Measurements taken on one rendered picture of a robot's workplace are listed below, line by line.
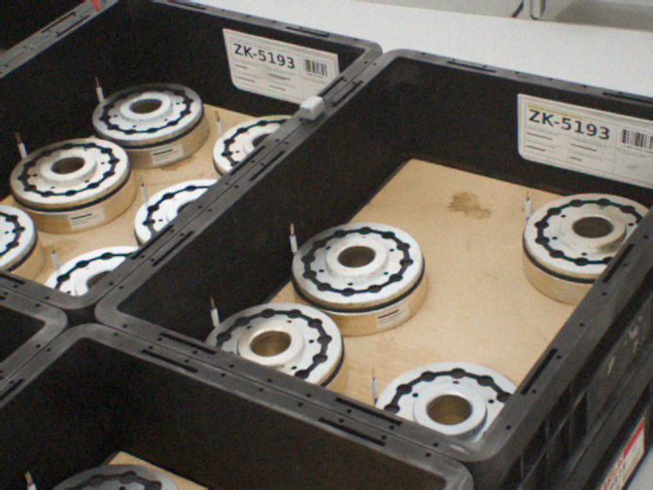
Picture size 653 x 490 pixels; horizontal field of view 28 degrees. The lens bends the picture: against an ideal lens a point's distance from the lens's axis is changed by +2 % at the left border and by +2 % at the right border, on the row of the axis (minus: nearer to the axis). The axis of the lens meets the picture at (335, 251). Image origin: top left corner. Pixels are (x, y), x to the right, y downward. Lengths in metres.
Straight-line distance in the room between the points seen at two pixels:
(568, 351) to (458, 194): 0.34
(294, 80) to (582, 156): 0.28
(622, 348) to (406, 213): 0.26
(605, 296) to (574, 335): 0.04
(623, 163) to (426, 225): 0.16
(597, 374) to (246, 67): 0.50
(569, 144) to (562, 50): 0.52
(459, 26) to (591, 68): 0.19
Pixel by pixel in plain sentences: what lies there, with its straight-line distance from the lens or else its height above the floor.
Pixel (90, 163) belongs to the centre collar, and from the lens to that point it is 1.14.
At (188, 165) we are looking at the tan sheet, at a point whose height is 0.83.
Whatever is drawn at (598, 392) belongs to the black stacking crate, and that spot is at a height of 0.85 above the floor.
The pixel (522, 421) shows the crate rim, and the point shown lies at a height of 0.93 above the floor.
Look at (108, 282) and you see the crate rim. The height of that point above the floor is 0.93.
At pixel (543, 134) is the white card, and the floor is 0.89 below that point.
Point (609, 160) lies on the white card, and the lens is 1.05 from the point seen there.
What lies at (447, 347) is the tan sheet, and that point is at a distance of 0.95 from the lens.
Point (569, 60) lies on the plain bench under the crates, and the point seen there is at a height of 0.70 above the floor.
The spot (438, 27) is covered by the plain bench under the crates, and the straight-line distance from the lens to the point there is 1.64.
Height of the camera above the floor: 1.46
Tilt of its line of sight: 37 degrees down
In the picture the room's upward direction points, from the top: 7 degrees counter-clockwise
